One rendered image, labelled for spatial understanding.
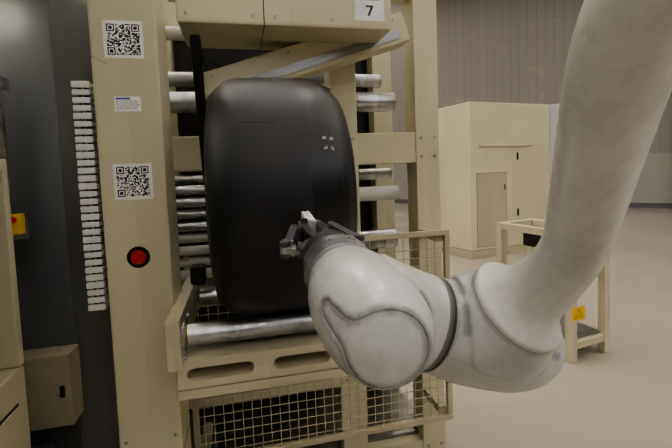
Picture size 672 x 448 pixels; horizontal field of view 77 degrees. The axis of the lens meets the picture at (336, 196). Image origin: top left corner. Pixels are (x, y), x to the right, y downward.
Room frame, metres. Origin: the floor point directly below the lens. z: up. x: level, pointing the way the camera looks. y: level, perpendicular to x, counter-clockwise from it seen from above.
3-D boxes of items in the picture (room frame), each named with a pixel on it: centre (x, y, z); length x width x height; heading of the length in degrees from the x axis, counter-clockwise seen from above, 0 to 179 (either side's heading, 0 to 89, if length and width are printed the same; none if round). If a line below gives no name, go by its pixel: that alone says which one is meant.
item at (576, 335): (2.83, -1.42, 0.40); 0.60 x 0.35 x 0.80; 24
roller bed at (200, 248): (1.35, 0.49, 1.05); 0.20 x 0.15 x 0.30; 103
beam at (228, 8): (1.34, 0.14, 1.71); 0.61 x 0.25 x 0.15; 103
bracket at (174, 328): (0.99, 0.36, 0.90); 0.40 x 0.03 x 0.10; 13
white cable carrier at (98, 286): (0.90, 0.51, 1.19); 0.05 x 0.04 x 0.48; 13
